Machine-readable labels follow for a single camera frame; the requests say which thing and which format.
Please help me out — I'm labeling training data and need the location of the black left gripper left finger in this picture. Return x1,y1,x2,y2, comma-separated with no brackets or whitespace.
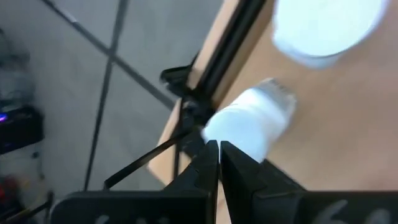
164,140,220,224

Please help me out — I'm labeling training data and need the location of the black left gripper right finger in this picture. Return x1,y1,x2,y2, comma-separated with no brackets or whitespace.
220,141,304,224

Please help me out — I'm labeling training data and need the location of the white melatonin bottle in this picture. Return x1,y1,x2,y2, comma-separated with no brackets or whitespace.
201,77,297,163
272,0,389,70

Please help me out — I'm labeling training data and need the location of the black electronic box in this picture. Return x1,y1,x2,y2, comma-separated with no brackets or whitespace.
0,105,44,156

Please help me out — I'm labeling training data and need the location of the black aluminium table frame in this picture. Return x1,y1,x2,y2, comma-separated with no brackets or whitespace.
104,0,268,191

